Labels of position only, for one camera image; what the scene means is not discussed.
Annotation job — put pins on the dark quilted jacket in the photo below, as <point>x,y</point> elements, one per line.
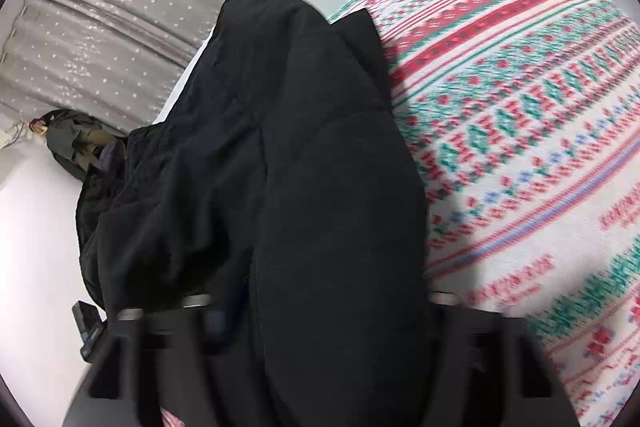
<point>112,167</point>

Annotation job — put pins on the hanging dark clothes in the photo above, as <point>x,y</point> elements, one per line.
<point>70,137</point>

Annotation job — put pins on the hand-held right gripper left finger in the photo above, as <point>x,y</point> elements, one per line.
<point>125,357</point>

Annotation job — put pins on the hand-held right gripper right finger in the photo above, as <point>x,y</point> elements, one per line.
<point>480,357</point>

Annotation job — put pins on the patterned knit blanket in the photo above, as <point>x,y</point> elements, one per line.
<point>525,107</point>

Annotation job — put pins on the black jacket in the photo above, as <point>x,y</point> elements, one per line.
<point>310,182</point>

